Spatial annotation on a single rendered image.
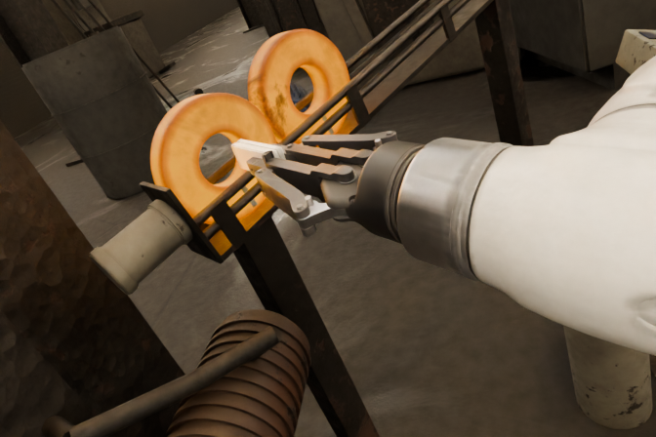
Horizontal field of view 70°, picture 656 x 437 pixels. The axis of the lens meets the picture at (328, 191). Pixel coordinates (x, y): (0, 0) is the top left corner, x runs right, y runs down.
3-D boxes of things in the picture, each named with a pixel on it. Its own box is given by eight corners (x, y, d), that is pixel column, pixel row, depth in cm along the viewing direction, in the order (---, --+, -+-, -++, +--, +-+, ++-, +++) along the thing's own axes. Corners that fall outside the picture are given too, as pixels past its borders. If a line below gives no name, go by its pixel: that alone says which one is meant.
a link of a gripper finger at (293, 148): (364, 160, 37) (375, 150, 38) (278, 141, 45) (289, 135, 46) (375, 199, 39) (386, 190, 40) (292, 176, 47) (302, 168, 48)
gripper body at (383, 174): (404, 272, 34) (316, 239, 40) (465, 206, 38) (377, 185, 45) (380, 186, 30) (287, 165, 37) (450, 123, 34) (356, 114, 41)
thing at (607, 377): (587, 432, 83) (545, 186, 60) (568, 375, 93) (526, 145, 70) (665, 428, 79) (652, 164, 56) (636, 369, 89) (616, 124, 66)
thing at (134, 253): (116, 287, 53) (80, 249, 50) (179, 232, 57) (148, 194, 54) (137, 302, 48) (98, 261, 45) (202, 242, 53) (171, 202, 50)
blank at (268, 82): (223, 69, 57) (238, 67, 54) (306, 10, 64) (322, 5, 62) (283, 170, 65) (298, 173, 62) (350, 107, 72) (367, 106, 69)
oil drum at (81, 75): (88, 209, 293) (-7, 73, 254) (136, 164, 343) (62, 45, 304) (166, 187, 275) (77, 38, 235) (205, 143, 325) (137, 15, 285)
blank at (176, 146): (118, 142, 50) (129, 144, 47) (225, 67, 57) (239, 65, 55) (198, 247, 57) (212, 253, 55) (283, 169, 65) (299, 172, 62)
